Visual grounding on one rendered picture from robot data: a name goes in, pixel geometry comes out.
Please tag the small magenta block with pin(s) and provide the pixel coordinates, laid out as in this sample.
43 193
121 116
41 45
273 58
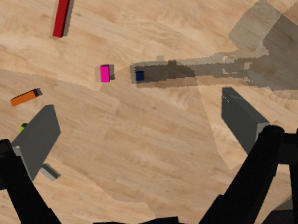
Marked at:
105 73

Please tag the lime green rod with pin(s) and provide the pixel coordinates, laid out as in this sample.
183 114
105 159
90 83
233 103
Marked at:
22 127

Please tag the grey rectangular bar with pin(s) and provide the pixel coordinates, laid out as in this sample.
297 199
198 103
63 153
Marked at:
49 173

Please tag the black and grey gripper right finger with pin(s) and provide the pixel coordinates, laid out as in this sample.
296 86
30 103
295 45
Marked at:
244 198

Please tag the red rod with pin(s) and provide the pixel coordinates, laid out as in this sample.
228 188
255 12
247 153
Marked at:
61 18

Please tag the orange rod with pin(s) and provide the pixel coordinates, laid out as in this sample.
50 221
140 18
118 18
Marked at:
24 97

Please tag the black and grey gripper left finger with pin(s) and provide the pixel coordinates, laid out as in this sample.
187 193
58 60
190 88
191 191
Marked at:
31 147

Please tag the small blue block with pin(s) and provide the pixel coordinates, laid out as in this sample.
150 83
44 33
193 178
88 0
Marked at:
139 75

